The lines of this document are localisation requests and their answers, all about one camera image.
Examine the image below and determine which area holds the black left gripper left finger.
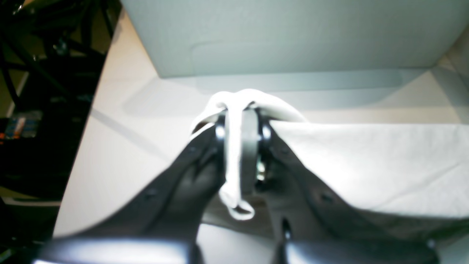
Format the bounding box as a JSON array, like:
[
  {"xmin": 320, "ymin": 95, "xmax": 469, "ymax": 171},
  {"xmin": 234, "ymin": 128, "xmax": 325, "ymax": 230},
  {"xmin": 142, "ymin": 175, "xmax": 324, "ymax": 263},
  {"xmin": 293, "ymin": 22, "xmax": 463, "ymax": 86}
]
[{"xmin": 34, "ymin": 115, "xmax": 225, "ymax": 264}]

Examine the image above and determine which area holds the white t-shirt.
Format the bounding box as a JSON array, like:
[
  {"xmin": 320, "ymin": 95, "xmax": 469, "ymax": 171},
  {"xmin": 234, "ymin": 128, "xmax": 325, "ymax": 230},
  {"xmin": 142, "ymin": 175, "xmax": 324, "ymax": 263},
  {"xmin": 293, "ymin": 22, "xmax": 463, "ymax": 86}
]
[{"xmin": 191, "ymin": 89, "xmax": 468, "ymax": 239}]

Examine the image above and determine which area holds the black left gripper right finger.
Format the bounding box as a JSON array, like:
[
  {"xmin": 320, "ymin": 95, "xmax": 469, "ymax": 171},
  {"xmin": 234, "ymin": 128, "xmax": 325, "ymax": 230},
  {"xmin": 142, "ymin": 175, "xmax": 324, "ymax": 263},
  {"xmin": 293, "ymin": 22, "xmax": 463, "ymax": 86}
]
[{"xmin": 242, "ymin": 109, "xmax": 439, "ymax": 264}]

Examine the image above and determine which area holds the white plastic bin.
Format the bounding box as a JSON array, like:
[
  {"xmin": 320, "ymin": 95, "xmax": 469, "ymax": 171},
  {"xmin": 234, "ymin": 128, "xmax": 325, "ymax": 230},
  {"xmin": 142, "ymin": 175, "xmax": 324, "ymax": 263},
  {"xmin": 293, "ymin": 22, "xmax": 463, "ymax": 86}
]
[{"xmin": 122, "ymin": 0, "xmax": 468, "ymax": 91}]

